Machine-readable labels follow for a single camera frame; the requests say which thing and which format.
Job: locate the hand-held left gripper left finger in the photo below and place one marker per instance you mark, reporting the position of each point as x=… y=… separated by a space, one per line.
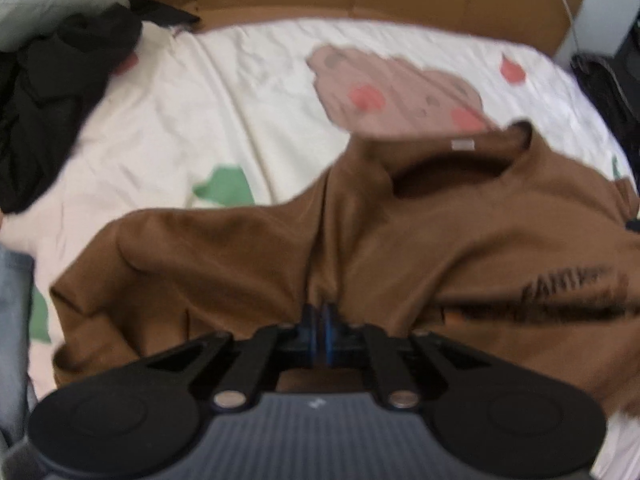
x=310 y=335

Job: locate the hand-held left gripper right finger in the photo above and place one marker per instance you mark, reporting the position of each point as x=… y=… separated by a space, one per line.
x=329 y=335

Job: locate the brown printed t-shirt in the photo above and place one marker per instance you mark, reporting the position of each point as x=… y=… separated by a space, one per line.
x=400 y=240

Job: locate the cream bear print bed sheet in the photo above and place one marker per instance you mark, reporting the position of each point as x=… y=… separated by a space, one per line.
x=225 y=110

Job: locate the grey-blue garment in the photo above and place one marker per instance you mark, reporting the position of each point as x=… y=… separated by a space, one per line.
x=15 y=335

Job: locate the crumpled black garment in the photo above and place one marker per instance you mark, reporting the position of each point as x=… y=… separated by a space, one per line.
x=50 y=110

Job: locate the grey neck pillow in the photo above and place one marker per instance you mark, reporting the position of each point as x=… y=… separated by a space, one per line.
x=40 y=10

